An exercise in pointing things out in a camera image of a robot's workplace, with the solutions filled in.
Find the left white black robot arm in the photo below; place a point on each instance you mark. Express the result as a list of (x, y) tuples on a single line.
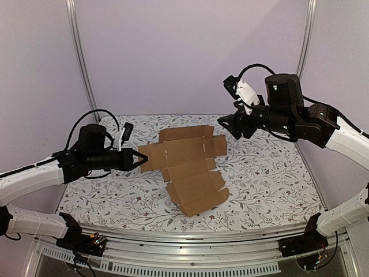
[(95, 149)]

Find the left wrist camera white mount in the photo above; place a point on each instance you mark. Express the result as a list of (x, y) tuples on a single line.
[(122, 136)]

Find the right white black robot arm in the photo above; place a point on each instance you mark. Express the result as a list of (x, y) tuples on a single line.
[(286, 117)]

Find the left aluminium corner post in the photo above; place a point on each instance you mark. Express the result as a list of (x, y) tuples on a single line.
[(77, 43)]

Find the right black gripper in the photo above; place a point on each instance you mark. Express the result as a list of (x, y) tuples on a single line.
[(242, 124)]

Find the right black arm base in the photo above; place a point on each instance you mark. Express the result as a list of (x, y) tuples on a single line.
[(309, 241)]

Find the brown cardboard box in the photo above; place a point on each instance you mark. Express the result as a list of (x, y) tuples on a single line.
[(186, 158)]

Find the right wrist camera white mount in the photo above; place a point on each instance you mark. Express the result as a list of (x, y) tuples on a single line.
[(244, 95)]

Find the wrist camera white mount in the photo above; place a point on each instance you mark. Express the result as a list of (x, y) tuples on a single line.
[(244, 95), (122, 136)]

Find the aluminium front rail frame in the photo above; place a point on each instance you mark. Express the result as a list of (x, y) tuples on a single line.
[(149, 253)]

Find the right aluminium corner post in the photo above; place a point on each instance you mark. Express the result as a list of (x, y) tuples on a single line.
[(307, 36)]

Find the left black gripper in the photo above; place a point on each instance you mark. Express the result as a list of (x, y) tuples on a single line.
[(127, 163)]

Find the aluminium corner post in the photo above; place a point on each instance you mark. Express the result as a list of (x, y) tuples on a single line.
[(77, 43), (307, 36)]

